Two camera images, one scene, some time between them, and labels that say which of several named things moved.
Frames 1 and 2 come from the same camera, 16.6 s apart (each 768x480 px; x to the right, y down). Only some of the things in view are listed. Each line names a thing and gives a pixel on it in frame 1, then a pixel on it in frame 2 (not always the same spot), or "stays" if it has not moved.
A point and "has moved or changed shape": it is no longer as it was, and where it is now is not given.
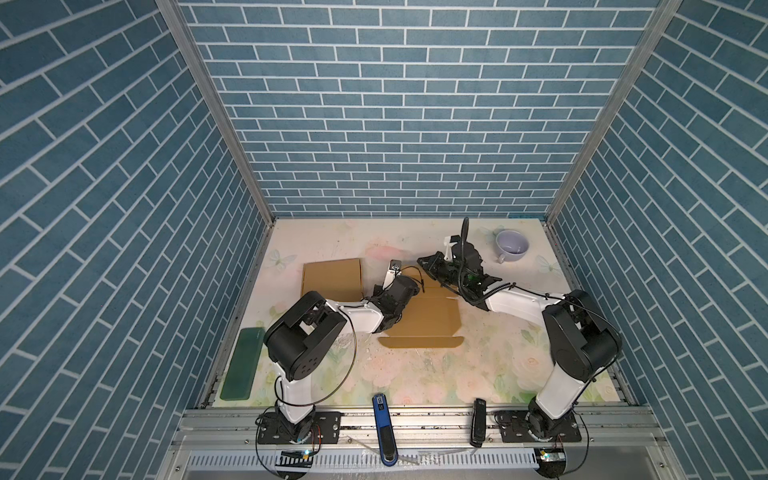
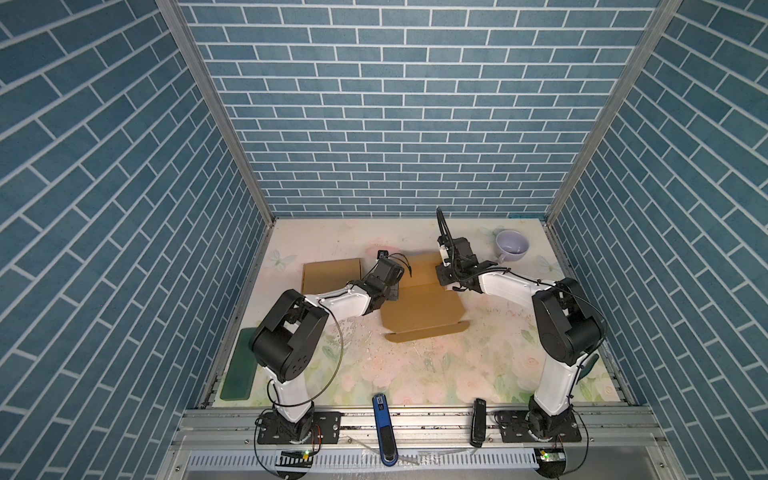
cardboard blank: [430, 320] has moved or changed shape
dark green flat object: [249, 347] stays
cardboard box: [338, 280] stays
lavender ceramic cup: [512, 245] stays
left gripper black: [377, 293] → [394, 289]
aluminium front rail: [602, 429] stays
